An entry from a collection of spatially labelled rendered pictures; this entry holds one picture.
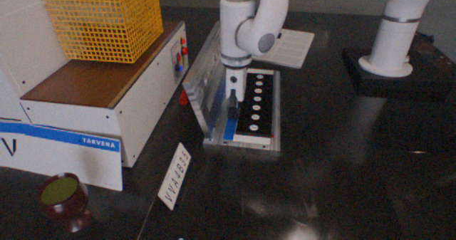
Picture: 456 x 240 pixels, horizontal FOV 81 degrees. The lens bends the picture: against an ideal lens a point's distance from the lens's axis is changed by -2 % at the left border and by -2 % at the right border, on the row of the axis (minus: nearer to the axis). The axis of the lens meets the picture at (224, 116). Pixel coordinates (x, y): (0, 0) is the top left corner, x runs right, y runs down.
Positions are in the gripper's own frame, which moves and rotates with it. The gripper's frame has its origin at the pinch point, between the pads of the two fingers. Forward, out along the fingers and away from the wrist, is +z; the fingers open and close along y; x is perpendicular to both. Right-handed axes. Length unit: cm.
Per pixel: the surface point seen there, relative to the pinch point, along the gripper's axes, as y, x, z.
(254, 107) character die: 2.1, -6.0, 1.0
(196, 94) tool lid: -13.5, 7.9, -12.7
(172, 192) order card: -32.1, 9.6, 1.4
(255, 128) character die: -7.8, -6.9, 1.0
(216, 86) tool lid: 3.4, 6.3, -4.8
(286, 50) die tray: 52, -17, 3
